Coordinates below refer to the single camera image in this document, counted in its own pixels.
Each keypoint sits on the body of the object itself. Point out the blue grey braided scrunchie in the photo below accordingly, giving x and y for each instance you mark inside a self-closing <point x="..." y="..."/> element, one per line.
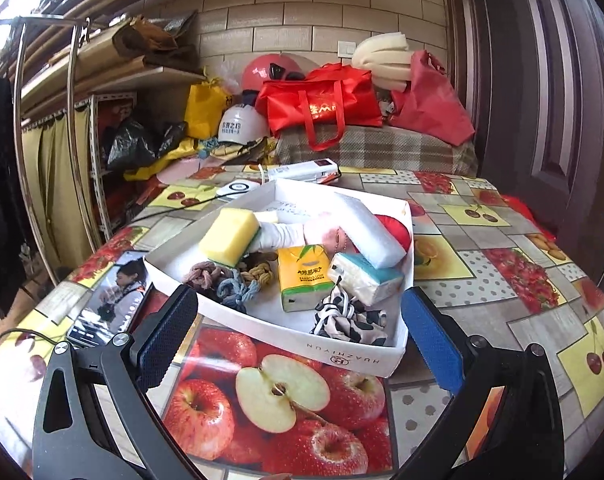
<point x="234" y="290"/>

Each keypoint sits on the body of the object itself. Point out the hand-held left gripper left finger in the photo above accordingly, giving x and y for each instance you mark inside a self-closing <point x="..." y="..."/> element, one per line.
<point x="167" y="340"/>

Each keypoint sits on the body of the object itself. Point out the white foam block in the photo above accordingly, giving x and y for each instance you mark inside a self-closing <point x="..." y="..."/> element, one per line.
<point x="367" y="230"/>

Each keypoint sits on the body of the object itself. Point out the red helmet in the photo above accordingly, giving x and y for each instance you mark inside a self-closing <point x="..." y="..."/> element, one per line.
<point x="262" y="72"/>

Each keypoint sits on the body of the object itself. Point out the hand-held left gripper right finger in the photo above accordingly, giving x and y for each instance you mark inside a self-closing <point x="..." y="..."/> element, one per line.
<point x="432" y="345"/>

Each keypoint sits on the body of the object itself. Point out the white wall switch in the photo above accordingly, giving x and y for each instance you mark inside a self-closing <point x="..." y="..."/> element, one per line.
<point x="345" y="49"/>

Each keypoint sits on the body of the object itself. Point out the dark brown panel door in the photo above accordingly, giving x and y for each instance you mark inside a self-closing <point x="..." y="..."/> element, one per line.
<point x="532" y="85"/>

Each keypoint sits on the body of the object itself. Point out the red apple plush toy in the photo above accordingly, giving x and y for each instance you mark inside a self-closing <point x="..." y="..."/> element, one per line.
<point x="399" y="232"/>

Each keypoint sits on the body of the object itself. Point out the brown braided scrunchie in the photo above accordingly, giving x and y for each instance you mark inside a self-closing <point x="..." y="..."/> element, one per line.
<point x="202" y="275"/>

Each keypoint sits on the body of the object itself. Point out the plain red fabric bag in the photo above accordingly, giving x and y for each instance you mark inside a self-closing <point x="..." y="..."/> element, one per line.
<point x="432" y="105"/>

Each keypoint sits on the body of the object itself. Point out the pink plush toy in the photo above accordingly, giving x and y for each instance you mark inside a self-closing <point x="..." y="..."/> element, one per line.
<point x="324" y="235"/>

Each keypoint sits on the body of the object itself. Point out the teal white tissue pack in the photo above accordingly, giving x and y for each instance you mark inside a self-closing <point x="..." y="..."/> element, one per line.
<point x="367" y="280"/>

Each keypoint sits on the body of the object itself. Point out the white helmet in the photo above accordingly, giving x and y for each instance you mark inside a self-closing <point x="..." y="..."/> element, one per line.
<point x="242" y="122"/>

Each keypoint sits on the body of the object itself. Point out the yellow curtain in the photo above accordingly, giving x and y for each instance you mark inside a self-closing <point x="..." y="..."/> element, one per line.
<point x="57" y="185"/>

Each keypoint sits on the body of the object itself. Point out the cream foam roll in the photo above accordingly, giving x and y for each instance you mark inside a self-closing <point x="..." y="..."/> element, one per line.
<point x="382" y="60"/>

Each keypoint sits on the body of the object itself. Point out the yellow tissue pack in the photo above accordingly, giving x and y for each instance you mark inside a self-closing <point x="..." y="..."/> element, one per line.
<point x="302" y="280"/>

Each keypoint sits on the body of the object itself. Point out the black white scrunchie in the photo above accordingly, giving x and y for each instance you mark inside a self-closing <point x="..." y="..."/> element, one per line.
<point x="342" y="322"/>

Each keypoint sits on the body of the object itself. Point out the white soft cloth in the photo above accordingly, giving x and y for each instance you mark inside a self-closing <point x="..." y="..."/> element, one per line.
<point x="282" y="234"/>

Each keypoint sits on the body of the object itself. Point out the brown bags on shelf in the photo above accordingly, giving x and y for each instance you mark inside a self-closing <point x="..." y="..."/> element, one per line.
<point x="147" y="40"/>

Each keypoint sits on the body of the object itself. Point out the long white device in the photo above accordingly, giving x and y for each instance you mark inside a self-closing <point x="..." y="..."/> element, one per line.
<point x="302" y="170"/>

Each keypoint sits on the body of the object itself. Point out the white angle-iron shelf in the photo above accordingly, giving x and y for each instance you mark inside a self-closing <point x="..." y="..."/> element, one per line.
<point x="96" y="160"/>

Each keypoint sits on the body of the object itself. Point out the black plastic bag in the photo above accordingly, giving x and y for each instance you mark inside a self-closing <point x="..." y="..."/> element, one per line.
<point x="132" y="145"/>

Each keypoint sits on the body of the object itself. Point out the yellow sponge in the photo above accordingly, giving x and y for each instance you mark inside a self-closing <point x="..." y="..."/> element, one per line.
<point x="229" y="232"/>

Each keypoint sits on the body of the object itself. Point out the yellow paper bag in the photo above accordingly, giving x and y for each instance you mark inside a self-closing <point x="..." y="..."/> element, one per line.
<point x="202" y="110"/>

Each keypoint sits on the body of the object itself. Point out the round white device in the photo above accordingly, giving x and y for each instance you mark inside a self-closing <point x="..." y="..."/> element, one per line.
<point x="237" y="189"/>

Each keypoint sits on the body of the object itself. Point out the yellow crumpled cloth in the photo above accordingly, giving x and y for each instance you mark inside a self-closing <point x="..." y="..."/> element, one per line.
<point x="182" y="152"/>

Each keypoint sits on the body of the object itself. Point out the white cardboard box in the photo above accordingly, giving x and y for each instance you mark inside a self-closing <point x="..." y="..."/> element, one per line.
<point x="332" y="355"/>

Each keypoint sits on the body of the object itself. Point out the tan braided scrunchie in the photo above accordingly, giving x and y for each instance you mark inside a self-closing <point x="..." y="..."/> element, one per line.
<point x="259" y="272"/>

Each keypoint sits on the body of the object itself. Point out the plaid covered bench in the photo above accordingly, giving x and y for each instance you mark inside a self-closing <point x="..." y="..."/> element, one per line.
<point x="382" y="150"/>

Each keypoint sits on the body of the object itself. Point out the smartphone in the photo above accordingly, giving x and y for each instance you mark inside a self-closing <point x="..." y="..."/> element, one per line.
<point x="112" y="300"/>

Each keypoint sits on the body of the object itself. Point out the fruit print tablecloth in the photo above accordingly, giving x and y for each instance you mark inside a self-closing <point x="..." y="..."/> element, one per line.
<point x="482" y="310"/>

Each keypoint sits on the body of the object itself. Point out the black hanging clothing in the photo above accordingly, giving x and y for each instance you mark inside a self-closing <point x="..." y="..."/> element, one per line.
<point x="2" y="185"/>

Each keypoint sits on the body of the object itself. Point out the chrome tube rack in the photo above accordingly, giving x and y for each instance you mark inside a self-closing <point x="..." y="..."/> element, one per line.
<point x="69" y="85"/>

